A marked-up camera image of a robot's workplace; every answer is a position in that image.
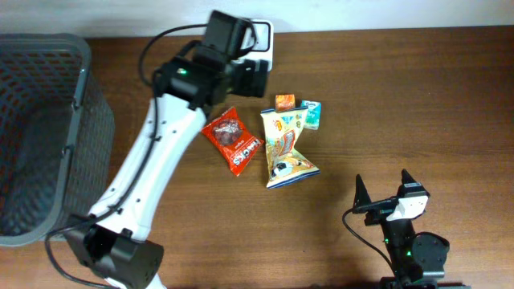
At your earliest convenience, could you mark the cream chips bag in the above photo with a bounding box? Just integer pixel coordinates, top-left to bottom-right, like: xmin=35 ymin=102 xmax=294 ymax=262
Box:
xmin=260 ymin=107 xmax=320 ymax=189

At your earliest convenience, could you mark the red snack bag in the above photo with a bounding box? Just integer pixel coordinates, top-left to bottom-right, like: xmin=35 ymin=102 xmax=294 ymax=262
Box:
xmin=201 ymin=107 xmax=263 ymax=176

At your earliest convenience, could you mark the grey plastic basket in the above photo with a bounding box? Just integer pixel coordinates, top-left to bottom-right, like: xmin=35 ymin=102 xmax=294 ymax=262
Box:
xmin=1 ymin=34 xmax=115 ymax=247

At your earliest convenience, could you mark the orange tissue pack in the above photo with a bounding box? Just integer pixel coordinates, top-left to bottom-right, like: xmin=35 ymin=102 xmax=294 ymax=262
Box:
xmin=275 ymin=94 xmax=296 ymax=112

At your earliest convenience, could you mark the teal tissue pack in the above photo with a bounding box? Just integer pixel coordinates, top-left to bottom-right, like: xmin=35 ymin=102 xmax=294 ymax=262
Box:
xmin=301 ymin=100 xmax=321 ymax=130

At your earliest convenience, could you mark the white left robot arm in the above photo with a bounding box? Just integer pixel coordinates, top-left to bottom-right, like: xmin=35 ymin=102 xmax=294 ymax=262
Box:
xmin=63 ymin=11 xmax=274 ymax=288

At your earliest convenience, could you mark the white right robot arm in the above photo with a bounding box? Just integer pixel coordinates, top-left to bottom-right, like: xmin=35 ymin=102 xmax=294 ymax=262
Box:
xmin=342 ymin=169 xmax=466 ymax=289

